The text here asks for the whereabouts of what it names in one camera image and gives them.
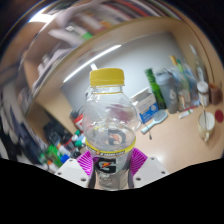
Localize brown mug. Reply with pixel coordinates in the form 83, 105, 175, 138
208, 82, 222, 106

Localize tall clear glass bottle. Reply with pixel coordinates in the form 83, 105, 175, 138
189, 44, 208, 84

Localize light blue hair brush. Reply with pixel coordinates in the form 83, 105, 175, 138
140, 110, 169, 135

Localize white toothpaste tube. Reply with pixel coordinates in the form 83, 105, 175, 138
178, 108, 195, 120

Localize hanging dark clothes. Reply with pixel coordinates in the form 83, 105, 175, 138
0, 83, 44, 164

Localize clear yellow-capped drink bottle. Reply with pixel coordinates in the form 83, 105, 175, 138
81, 67, 139, 191

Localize white under-shelf light bar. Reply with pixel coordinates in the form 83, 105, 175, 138
62, 44, 123, 84

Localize tall green bottle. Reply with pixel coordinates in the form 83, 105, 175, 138
144, 67, 167, 111

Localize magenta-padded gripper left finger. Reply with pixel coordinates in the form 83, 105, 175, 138
54, 149, 98, 189

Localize white tube ceiling light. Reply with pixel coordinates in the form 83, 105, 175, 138
28, 8, 54, 24

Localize green package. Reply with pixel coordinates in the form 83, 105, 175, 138
44, 144, 64, 168

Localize clear bottle with cork cap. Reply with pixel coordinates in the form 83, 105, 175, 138
169, 55, 188, 113

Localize cream ceramic mug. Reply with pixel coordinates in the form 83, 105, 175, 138
197, 110, 216, 143

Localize green-capped clear bottle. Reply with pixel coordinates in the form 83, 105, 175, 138
176, 59, 198, 109

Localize blue and white box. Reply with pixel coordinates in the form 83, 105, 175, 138
130, 87, 160, 124

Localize grey shaker bottle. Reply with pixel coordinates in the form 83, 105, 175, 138
155, 68, 179, 115

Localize red and white canister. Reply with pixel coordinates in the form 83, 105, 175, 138
71, 111, 85, 133

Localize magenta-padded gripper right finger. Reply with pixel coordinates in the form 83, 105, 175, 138
127, 147, 170, 189

